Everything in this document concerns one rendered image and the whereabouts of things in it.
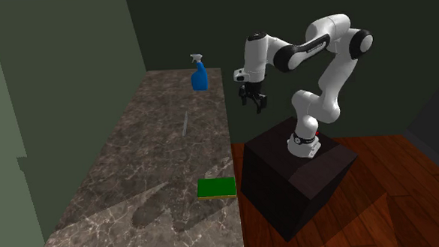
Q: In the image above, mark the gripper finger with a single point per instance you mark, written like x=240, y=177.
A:
x=243, y=99
x=261, y=103

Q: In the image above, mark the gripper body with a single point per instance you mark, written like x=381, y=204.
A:
x=252, y=88

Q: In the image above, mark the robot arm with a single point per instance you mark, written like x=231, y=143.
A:
x=328, y=82

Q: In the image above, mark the blue spray bottle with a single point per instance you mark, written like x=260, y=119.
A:
x=199, y=78

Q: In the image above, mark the thin grey pen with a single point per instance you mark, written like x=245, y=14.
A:
x=184, y=123

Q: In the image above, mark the dark robot stand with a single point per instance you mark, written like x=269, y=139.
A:
x=280, y=179

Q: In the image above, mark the green and yellow sponge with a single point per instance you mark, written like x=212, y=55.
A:
x=216, y=187

